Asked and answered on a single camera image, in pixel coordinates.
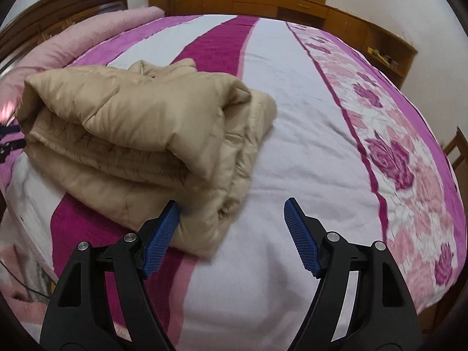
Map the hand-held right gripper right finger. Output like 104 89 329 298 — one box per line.
284 197 416 351

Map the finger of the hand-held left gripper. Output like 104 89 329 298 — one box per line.
0 123 27 164

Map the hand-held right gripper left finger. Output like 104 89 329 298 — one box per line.
39 200 181 351

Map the beige puffer jacket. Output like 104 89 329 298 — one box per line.
15 58 278 257

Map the floral striped bed sheet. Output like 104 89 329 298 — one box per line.
0 14 464 351

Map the pink rolled quilt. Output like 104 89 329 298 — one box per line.
0 6 165 94

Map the dark wooden headboard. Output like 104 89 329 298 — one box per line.
0 0 131 71

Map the wooden chair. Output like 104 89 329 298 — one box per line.
442 127 467 171

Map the wooden cabinet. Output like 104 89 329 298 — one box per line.
148 0 419 90

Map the black cable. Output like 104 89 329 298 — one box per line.
10 277 52 301

